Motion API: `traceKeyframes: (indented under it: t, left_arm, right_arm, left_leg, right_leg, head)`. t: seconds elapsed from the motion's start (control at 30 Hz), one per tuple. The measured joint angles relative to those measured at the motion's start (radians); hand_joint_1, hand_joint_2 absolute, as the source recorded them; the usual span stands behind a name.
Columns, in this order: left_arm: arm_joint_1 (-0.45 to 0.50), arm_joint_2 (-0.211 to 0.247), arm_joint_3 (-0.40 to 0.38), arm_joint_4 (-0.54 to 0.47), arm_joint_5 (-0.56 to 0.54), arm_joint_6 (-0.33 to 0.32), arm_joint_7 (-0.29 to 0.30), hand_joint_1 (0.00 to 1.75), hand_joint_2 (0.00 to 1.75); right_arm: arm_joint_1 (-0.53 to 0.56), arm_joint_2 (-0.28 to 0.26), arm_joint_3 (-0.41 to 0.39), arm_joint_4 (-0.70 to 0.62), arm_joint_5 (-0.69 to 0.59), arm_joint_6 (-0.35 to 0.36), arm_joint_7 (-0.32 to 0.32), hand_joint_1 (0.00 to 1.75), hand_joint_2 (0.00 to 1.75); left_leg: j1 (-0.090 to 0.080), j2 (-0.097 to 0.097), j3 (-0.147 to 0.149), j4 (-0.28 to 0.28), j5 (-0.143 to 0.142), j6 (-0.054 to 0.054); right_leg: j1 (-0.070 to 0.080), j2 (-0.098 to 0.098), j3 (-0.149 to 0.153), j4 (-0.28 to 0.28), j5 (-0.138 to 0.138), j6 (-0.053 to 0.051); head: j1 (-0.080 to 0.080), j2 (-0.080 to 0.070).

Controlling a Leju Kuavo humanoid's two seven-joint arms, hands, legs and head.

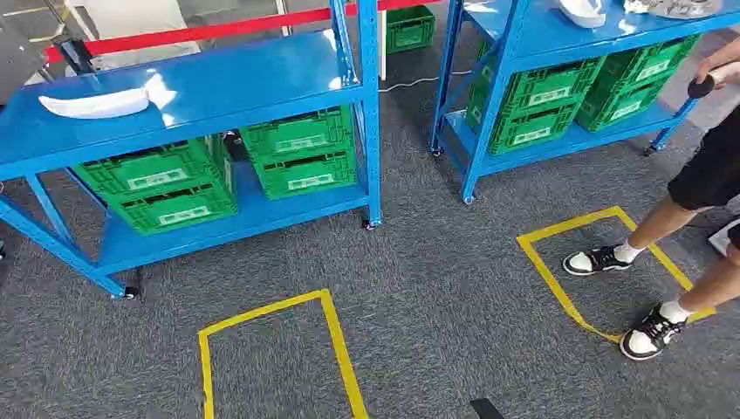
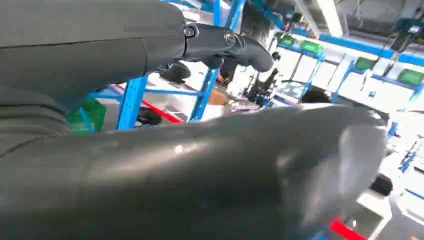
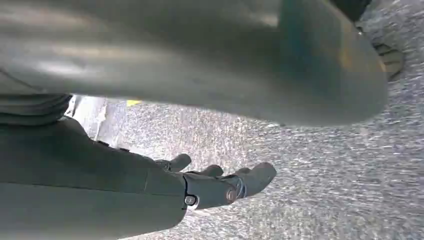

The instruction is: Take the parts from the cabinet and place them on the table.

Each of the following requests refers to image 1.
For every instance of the black robot foot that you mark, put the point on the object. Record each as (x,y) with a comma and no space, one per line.
(487,409)

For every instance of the white curved plastic part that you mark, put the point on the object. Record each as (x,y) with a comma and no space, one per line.
(584,14)
(98,104)

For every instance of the person's hand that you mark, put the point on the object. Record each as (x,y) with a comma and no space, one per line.
(710,66)

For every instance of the person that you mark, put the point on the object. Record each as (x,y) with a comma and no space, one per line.
(711,168)

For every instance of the white panel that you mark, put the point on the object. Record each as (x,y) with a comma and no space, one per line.
(139,20)

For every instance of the person's black white shoe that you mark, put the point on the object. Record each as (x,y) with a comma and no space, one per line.
(595,261)
(647,338)

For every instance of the grey metal part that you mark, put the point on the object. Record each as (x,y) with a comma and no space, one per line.
(682,8)

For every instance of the blue metal shelf rack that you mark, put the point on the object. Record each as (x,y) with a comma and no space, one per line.
(537,29)
(202,87)

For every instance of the grey panel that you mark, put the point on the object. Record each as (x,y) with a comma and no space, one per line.
(17,58)

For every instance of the white flat board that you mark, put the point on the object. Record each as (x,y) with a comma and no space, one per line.
(724,236)

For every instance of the green plastic crate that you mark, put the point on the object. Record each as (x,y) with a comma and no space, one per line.
(156,173)
(179,214)
(543,89)
(621,107)
(647,65)
(306,176)
(409,30)
(298,136)
(529,130)

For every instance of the red barrier belt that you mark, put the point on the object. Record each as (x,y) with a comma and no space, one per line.
(219,29)

